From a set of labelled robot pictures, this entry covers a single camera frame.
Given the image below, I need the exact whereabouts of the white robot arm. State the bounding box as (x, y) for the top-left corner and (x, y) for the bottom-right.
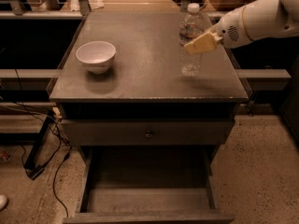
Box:
(184, 0), (299, 54)

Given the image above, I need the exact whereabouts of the white shoe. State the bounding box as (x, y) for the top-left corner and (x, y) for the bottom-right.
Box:
(0, 195), (8, 211)

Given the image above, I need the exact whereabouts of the clear plastic water bottle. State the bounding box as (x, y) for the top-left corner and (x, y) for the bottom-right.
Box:
(178, 3), (205, 77)

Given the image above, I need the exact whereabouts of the black floor cable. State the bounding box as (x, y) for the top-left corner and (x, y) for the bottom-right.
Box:
(0, 96), (73, 218)

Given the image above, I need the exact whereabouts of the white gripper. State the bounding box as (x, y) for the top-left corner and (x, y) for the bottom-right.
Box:
(184, 6), (252, 54)

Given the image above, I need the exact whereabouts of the black metal stand leg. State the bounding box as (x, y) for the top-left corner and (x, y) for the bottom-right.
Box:
(24, 111), (54, 170)

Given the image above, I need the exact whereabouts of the white paper sheet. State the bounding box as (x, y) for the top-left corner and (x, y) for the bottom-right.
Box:
(68, 0), (105, 11)

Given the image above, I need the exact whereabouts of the white ceramic bowl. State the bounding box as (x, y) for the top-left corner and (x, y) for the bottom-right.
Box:
(76, 41), (116, 74)

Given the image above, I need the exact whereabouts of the open middle drawer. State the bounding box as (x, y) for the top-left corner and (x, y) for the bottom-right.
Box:
(63, 146), (235, 224)

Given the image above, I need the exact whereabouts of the closed top drawer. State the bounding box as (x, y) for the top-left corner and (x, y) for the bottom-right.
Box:
(62, 119), (235, 147)

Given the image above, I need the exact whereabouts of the round metal drawer knob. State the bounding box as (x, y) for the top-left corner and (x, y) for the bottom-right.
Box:
(145, 130), (154, 139)

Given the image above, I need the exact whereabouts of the grey wooden drawer cabinet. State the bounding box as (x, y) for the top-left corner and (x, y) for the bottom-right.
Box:
(46, 12), (252, 224)

